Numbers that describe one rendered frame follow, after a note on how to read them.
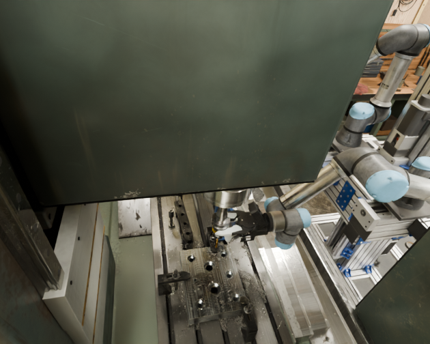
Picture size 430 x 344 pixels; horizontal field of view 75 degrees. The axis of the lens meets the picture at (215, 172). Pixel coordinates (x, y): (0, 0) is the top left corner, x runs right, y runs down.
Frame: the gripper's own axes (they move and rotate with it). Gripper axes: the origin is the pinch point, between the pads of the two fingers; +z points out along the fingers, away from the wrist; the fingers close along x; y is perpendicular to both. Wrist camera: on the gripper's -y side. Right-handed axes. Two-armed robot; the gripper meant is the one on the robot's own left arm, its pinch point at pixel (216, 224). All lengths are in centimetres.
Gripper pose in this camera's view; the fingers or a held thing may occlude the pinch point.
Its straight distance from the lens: 97.5
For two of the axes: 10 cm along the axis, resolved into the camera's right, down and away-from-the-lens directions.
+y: -0.9, 7.6, 6.5
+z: -9.7, 0.7, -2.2
